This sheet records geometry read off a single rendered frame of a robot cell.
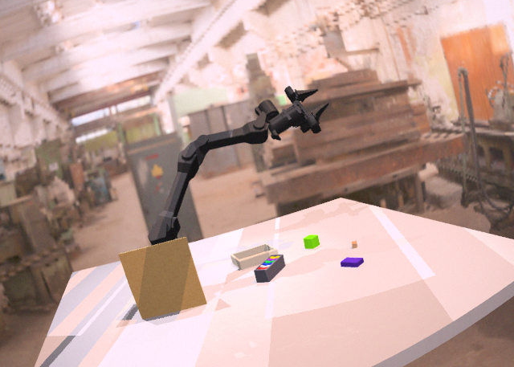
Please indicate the small lime green cube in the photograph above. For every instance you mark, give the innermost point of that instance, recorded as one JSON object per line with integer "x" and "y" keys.
{"x": 311, "y": 241}

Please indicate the flat purple block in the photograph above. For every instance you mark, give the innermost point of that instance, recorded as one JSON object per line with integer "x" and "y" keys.
{"x": 352, "y": 262}

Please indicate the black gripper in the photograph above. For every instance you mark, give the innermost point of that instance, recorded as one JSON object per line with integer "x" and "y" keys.
{"x": 294, "y": 114}

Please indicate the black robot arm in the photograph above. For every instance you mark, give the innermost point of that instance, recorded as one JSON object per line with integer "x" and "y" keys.
{"x": 166, "y": 225}

